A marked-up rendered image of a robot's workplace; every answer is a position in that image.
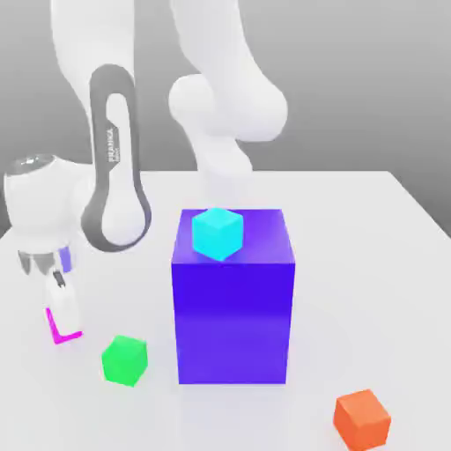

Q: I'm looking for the small cyan cube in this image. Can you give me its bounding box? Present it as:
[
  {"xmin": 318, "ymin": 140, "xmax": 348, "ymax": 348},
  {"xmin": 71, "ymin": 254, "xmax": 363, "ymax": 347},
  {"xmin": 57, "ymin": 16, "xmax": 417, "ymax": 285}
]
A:
[{"xmin": 190, "ymin": 206, "xmax": 245, "ymax": 262}]

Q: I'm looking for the large blue box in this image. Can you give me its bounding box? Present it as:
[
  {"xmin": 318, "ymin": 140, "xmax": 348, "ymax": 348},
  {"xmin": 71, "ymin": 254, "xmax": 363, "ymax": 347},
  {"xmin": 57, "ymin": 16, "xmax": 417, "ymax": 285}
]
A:
[{"xmin": 170, "ymin": 208, "xmax": 296, "ymax": 386}]

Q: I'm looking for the small magenta cube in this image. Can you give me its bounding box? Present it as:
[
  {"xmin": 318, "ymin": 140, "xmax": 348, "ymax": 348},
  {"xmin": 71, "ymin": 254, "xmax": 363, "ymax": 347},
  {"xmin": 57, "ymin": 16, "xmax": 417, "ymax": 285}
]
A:
[{"xmin": 44, "ymin": 307, "xmax": 85, "ymax": 346}]

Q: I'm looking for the small green cube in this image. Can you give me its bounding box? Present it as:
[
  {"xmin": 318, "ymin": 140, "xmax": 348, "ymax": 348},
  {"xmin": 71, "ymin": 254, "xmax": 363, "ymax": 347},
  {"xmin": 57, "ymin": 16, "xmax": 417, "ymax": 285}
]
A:
[{"xmin": 100, "ymin": 334, "xmax": 149, "ymax": 388}]

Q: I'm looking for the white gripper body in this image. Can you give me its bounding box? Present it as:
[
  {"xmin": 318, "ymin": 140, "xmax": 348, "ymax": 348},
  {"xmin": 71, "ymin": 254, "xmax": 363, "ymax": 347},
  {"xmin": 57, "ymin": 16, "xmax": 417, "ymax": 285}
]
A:
[{"xmin": 44, "ymin": 275, "xmax": 83, "ymax": 336}]

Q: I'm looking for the small orange cube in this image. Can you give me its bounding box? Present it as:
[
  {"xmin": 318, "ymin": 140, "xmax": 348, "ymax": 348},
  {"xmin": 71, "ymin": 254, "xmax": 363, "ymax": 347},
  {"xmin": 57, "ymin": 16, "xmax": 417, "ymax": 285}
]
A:
[{"xmin": 332, "ymin": 388, "xmax": 393, "ymax": 451}]

